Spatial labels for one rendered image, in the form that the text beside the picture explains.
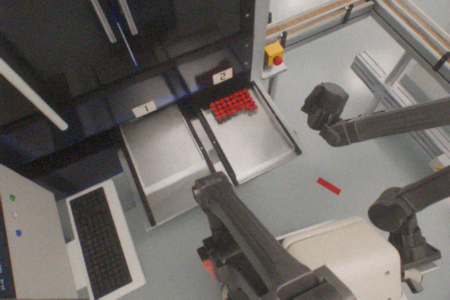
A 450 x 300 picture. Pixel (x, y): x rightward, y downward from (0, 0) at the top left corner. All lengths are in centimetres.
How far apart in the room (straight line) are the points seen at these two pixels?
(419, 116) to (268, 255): 46
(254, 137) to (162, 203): 45
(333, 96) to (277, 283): 52
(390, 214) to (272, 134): 62
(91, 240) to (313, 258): 90
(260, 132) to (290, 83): 130
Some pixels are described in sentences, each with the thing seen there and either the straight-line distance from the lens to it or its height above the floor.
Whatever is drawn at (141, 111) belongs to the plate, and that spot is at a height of 102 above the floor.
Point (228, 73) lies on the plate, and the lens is 132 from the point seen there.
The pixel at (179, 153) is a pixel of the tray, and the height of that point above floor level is 88.
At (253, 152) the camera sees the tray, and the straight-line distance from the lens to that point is 129.
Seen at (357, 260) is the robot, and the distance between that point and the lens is 72.
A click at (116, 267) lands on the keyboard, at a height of 83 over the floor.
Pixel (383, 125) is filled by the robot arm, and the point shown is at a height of 140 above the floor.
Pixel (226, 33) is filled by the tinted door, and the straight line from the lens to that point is 117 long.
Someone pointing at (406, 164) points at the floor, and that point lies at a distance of 249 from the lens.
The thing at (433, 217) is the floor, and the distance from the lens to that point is 244.
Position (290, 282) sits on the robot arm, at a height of 159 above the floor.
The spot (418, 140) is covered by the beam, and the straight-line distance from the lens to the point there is 203.
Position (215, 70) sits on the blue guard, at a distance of 127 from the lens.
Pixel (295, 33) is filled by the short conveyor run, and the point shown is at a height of 93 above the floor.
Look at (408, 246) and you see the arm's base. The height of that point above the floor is 123.
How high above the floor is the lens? 206
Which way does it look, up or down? 63 degrees down
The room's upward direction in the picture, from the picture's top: 5 degrees counter-clockwise
